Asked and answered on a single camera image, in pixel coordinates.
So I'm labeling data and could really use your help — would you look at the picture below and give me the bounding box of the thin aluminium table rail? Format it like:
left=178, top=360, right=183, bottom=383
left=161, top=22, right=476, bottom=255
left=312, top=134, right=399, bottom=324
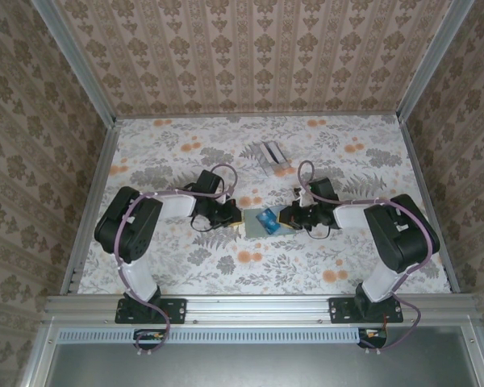
left=113, top=111, right=401, bottom=120

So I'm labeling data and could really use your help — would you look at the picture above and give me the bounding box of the clear acrylic card stand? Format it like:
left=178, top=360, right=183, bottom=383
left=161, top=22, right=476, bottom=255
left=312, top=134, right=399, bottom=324
left=257, top=139, right=294, bottom=177

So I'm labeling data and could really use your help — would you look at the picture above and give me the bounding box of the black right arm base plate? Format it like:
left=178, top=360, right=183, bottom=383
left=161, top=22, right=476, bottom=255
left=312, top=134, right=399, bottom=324
left=328, top=297, right=404, bottom=325

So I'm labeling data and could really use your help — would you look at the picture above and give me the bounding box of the blue credit card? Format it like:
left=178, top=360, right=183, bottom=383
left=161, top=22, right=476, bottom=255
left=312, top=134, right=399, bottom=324
left=255, top=208, right=280, bottom=235

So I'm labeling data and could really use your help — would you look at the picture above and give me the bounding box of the grey metal panel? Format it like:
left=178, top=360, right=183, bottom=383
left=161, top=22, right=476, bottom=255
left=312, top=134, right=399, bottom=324
left=48, top=340, right=475, bottom=387

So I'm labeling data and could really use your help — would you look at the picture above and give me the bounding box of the slotted grey cable duct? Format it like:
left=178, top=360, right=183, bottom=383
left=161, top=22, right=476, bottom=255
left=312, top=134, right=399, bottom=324
left=58, top=327, right=362, bottom=344

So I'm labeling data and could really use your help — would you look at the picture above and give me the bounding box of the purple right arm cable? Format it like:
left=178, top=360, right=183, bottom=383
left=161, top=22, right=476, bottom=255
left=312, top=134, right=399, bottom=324
left=297, top=160, right=436, bottom=356

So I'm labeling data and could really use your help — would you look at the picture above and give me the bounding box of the aluminium panel frame strip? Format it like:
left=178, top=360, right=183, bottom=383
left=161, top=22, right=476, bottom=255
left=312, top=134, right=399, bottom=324
left=459, top=322, right=484, bottom=387
left=18, top=318, right=60, bottom=387

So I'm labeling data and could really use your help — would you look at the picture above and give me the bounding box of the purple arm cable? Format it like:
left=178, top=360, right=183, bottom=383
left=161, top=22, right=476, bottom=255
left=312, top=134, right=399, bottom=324
left=297, top=160, right=436, bottom=356
left=115, top=163, right=239, bottom=358

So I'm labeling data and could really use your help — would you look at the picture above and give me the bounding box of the aluminium table side rail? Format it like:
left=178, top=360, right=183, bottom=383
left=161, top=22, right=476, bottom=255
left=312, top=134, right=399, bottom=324
left=394, top=111, right=464, bottom=294
left=59, top=117, right=123, bottom=296

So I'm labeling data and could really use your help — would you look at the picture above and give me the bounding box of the green card holder wallet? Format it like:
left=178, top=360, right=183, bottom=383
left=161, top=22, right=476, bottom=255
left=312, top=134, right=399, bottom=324
left=243, top=206, right=296, bottom=239

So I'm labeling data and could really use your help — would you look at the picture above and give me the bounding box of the black connector board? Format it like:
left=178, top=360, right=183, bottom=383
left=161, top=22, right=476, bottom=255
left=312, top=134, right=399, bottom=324
left=357, top=327, right=389, bottom=350
left=131, top=328, right=167, bottom=351

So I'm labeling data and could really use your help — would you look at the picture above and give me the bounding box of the thin black right gripper cable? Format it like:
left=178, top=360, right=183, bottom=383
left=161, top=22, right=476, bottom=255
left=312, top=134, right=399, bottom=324
left=305, top=223, right=334, bottom=241

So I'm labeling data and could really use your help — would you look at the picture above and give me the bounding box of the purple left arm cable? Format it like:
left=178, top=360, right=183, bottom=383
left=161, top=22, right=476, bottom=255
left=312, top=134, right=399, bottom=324
left=115, top=163, right=239, bottom=358

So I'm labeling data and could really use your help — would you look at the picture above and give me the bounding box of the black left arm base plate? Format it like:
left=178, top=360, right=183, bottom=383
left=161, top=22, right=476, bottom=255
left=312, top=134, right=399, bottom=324
left=115, top=297, right=187, bottom=325

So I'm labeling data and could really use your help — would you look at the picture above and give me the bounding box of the thin black left gripper cable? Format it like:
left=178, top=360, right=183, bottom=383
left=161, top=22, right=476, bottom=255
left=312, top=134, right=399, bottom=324
left=189, top=212, right=215, bottom=235

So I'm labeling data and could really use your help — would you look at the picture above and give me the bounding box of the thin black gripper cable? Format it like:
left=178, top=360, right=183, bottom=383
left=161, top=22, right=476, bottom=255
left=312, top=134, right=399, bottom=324
left=189, top=212, right=215, bottom=235
left=305, top=223, right=334, bottom=241

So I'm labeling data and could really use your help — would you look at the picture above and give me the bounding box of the aluminium frame post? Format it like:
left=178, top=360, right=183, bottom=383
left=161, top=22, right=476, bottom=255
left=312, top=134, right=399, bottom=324
left=28, top=0, right=119, bottom=125
left=395, top=0, right=478, bottom=122

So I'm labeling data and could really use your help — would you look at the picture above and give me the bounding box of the wide aluminium mounting rail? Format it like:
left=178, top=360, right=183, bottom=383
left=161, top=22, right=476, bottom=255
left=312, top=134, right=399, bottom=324
left=43, top=293, right=484, bottom=327

